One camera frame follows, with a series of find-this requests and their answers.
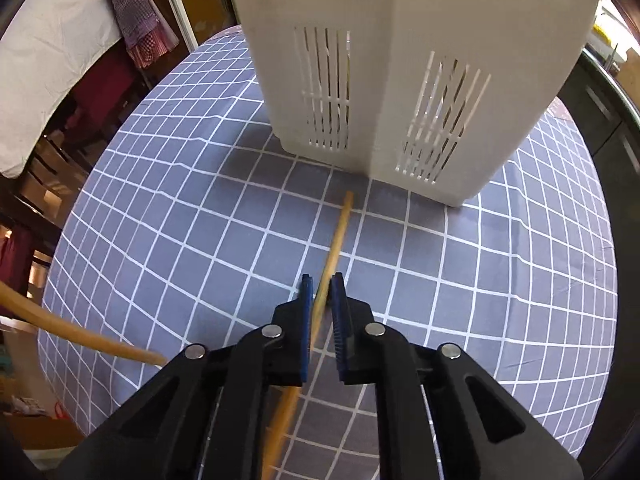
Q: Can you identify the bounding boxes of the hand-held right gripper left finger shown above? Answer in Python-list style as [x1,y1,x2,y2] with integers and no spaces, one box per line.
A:
[55,275,314,480]

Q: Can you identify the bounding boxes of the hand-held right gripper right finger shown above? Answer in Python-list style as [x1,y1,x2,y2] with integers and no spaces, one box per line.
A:
[329,272,583,480]

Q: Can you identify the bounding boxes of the light bamboo chopstick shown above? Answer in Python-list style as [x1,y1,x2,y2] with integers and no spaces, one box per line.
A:
[0,280,169,367]
[260,191,356,480]

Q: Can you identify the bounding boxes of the white slotted utensil holder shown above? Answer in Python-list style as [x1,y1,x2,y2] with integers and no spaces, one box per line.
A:
[222,0,601,209]

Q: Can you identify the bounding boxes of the grey checked tablecloth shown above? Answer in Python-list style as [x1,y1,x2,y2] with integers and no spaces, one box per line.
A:
[37,22,619,480]

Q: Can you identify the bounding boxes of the dark wooden chair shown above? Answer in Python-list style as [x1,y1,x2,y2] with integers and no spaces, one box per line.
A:
[0,85,151,291]

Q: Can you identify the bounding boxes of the brown wooden door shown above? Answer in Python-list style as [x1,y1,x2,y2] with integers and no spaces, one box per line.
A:
[175,0,242,47]

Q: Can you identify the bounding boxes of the purple checked hanging cloth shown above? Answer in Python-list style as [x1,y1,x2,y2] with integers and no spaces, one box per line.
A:
[95,0,181,69]

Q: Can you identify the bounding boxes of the white bedding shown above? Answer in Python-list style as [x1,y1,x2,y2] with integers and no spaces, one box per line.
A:
[0,0,124,179]

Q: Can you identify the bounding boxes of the white door frame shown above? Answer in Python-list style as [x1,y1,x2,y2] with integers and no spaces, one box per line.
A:
[155,0,202,47]

